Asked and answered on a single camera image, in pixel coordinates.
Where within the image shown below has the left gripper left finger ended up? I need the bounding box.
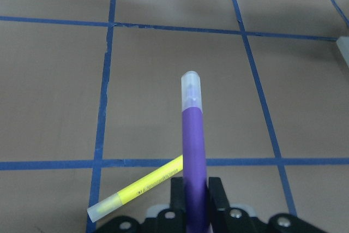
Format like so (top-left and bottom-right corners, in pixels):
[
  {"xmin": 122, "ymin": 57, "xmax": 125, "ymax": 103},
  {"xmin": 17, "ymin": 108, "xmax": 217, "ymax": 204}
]
[{"xmin": 170, "ymin": 177, "xmax": 186, "ymax": 232}]

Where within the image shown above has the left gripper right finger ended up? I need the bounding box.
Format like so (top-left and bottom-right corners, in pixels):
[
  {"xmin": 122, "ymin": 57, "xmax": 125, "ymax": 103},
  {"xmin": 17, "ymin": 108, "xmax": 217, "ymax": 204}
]
[{"xmin": 208, "ymin": 177, "xmax": 230, "ymax": 233}]

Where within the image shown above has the purple highlighter pen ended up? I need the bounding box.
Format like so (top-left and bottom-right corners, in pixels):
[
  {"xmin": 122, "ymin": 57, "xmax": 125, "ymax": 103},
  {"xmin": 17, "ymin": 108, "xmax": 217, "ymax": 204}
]
[{"xmin": 181, "ymin": 71, "xmax": 209, "ymax": 232}]

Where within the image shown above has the yellow highlighter pen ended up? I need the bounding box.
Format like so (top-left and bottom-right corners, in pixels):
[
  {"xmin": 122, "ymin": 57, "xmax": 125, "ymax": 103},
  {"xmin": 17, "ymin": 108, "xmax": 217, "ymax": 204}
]
[{"xmin": 87, "ymin": 155, "xmax": 183, "ymax": 222}]

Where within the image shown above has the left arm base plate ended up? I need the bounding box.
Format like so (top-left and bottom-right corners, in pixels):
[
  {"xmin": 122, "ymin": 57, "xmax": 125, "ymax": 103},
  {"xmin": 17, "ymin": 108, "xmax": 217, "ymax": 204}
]
[{"xmin": 336, "ymin": 36, "xmax": 349, "ymax": 66}]

